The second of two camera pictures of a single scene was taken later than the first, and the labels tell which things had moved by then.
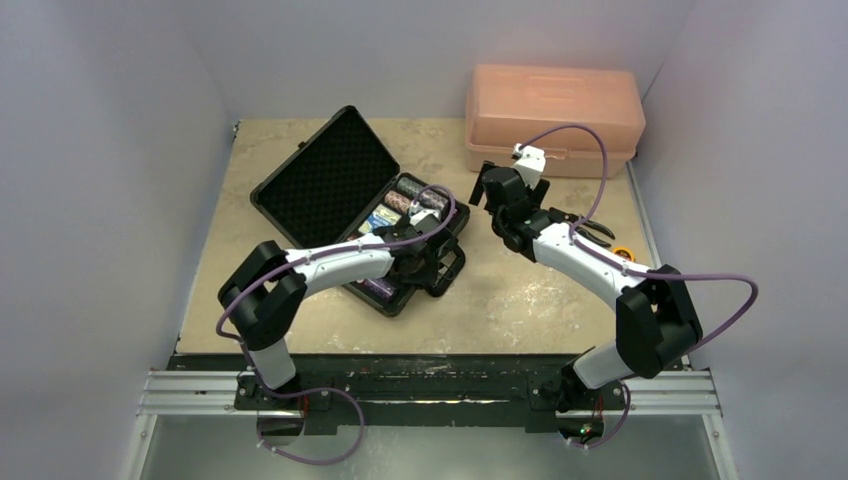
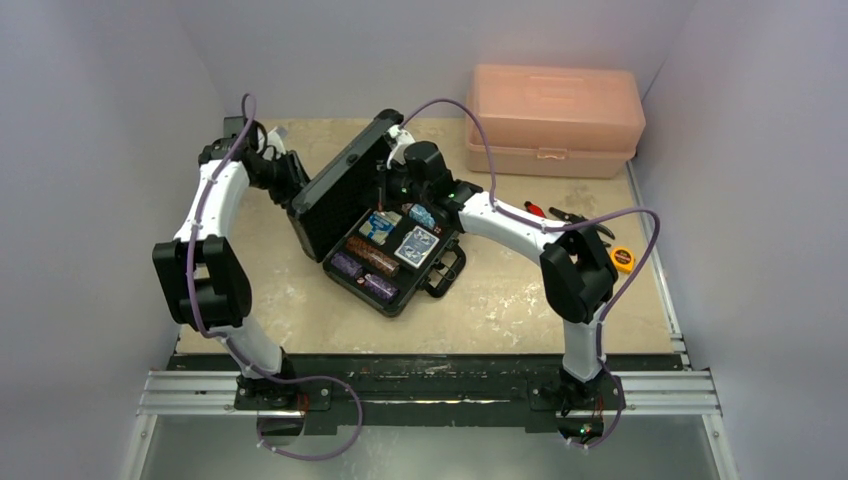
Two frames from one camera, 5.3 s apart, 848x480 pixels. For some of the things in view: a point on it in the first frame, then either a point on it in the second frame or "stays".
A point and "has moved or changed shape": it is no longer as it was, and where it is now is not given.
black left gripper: (429, 278) -> (297, 179)
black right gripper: (501, 183) -> (392, 175)
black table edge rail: (328, 388) stays
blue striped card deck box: (381, 216) stays
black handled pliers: (583, 229) stays
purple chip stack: (381, 286) stays
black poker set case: (340, 184) has moved or changed shape
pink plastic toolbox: (509, 106) stays
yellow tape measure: (625, 253) stays
